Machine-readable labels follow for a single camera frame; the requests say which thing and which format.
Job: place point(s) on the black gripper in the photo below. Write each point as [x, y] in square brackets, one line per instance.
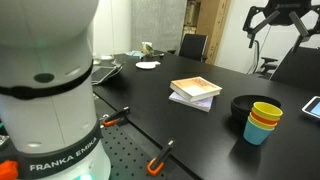
[281, 13]

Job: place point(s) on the yellow plastic cup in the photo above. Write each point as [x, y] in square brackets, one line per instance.
[260, 124]
[267, 111]

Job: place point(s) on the orange plastic cup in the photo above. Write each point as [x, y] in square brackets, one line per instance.
[263, 120]

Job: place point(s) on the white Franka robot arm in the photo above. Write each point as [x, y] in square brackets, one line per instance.
[47, 104]

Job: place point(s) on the dark chair at right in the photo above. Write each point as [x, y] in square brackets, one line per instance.
[300, 69]

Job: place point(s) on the black bowl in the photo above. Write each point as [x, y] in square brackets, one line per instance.
[241, 106]

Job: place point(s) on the black office chair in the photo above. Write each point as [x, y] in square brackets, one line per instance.
[193, 46]

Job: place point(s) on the white tablet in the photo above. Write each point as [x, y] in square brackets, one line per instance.
[312, 107]

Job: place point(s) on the orange and white book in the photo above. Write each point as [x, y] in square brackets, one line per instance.
[194, 89]

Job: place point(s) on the white lavender book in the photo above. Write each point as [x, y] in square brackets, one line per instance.
[203, 105]

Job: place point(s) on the blue plastic cup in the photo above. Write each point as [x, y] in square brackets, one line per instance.
[254, 134]

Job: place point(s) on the orange black clamp far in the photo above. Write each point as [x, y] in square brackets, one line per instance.
[112, 119]

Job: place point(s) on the orange black clamp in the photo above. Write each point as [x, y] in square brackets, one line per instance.
[157, 163]
[112, 119]

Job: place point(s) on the open laptop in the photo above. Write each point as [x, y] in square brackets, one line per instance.
[101, 74]

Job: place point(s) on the orange black clamp near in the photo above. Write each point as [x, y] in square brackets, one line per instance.
[157, 163]

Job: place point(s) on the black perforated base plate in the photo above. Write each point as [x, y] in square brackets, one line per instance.
[130, 150]

